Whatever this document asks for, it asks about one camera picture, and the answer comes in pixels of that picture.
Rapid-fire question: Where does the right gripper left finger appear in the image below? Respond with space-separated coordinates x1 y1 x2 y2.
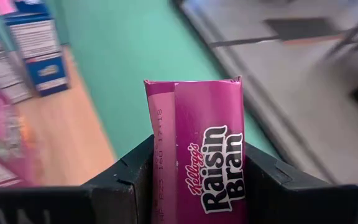
0 134 155 224

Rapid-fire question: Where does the green table mat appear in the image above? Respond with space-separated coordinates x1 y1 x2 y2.
44 0 281 159

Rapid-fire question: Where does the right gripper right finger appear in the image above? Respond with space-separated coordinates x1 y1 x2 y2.
244 142 358 224

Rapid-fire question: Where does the black floor mat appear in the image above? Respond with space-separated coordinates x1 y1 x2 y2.
263 17 346 45

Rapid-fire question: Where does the wooden shelf with black frame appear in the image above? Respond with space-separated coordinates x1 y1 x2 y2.
9 45 117 187

